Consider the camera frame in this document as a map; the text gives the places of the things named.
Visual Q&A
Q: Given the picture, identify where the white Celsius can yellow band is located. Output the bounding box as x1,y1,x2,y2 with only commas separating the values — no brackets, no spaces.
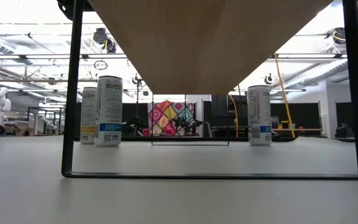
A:
79,86,99,145

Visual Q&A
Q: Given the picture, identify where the wooden shelf board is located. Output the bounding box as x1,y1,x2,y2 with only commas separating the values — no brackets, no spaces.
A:
87,0,334,96

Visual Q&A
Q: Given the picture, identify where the colourful patchwork panel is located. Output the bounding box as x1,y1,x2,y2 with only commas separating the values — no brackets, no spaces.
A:
148,100,196,137

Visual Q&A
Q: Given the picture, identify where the black cabinet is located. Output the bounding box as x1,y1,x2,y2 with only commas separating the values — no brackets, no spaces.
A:
211,95,229,118

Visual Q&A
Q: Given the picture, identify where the white Celsius can blue band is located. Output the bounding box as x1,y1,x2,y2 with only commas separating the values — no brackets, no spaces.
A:
247,85,272,147
94,75,123,148

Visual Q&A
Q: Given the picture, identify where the black hanging device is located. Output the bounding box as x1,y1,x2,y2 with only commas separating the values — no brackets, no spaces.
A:
104,37,117,54

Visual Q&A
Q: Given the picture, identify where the grey hanging device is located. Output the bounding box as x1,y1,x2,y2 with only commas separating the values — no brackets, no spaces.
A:
92,27,108,44

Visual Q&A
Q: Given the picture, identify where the wooden workbench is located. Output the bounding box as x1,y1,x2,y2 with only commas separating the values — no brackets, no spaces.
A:
271,127,323,138

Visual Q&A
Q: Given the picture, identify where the black office chair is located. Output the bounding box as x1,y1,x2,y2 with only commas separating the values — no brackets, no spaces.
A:
336,123,356,139

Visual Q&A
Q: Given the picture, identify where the black yellow hanging reel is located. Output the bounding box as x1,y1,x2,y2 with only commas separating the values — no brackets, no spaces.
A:
324,27,347,45

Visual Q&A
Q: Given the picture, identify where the black table frame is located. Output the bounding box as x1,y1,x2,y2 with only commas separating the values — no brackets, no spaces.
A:
121,136,356,142

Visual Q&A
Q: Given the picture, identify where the short yellow cable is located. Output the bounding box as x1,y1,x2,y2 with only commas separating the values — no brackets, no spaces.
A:
227,94,239,139

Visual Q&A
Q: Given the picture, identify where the black wire ring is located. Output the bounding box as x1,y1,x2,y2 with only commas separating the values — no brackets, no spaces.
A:
93,60,109,71

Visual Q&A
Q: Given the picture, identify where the long yellow cable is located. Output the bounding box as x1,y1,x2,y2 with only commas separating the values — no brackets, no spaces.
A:
273,53,296,139

